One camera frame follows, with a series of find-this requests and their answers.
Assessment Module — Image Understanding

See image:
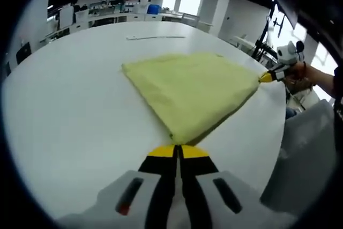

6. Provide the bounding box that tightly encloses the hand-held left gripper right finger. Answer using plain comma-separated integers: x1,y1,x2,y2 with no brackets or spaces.
178,144,271,229

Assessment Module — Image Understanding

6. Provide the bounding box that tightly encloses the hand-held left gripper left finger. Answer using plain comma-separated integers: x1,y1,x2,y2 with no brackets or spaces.
80,144,179,229

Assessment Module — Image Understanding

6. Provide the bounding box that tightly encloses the yellow blue grey garment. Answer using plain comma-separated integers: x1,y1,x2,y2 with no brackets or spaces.
121,51,261,145

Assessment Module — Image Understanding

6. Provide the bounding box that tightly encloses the white template strip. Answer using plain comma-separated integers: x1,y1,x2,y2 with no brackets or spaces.
125,34,186,41

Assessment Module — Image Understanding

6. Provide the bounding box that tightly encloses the person's right hand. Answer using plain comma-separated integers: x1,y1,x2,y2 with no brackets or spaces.
285,62,313,85

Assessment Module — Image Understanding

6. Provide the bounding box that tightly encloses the black tripod stand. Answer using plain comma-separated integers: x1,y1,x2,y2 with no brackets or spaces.
251,11,285,61

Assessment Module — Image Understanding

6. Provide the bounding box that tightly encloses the person's black shirt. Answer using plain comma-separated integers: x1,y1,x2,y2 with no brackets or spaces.
332,65,343,160

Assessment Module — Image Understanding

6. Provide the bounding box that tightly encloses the narrow white pillar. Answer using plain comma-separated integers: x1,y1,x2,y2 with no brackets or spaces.
198,0,231,35

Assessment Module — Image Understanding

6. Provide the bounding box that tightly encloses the grey plastic container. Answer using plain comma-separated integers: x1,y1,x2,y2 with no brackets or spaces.
259,99,337,213

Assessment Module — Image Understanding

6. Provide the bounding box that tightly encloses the long white counter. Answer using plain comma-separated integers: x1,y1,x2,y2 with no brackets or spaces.
40,11,200,39

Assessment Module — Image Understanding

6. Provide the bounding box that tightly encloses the black cabinet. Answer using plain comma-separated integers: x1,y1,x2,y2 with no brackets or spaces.
15,41,32,63

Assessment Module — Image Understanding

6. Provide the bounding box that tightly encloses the white upright board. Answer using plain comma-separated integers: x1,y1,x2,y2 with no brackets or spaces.
59,5,74,27

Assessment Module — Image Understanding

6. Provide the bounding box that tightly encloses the wide white pillar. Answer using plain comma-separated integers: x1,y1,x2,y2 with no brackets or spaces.
10,0,51,58

